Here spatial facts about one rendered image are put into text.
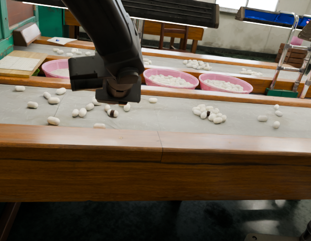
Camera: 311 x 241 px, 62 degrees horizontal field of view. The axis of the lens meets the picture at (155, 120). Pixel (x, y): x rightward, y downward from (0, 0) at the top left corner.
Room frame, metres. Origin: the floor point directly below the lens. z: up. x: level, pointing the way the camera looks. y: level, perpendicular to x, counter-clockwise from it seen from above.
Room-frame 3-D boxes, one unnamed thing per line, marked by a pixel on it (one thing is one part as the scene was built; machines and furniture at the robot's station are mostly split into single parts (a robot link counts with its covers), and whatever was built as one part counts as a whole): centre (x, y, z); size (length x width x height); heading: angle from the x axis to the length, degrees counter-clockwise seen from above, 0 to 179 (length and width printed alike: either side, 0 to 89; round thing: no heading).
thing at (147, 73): (1.19, -0.04, 0.72); 0.27 x 0.27 x 0.10
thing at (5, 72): (1.04, 0.60, 0.77); 0.33 x 0.15 x 0.01; 13
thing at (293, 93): (1.55, -0.68, 0.90); 0.20 x 0.19 x 0.45; 103
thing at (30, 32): (1.36, 0.73, 0.83); 0.30 x 0.06 x 0.07; 13
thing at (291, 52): (6.18, -2.84, 0.32); 0.42 x 0.42 x 0.64; 16
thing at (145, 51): (1.76, -0.08, 0.67); 1.81 x 0.12 x 0.19; 103
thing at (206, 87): (1.25, -0.31, 0.72); 0.27 x 0.27 x 0.10
